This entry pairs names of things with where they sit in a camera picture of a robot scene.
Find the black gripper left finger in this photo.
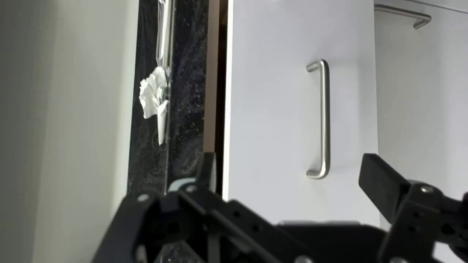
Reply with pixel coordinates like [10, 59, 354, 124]
[91, 150, 314, 263]

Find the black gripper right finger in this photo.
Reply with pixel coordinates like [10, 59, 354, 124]
[357, 151, 468, 263]

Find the white drawer with wooden sides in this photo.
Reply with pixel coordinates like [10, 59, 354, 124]
[202, 0, 380, 227]

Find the silver drawer handle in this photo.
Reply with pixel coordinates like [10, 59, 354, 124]
[304, 56, 332, 180]

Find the white lower cabinet door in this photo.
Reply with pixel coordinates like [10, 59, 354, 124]
[373, 0, 468, 201]

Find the crumpled white paper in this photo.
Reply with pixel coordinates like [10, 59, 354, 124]
[137, 64, 172, 121]

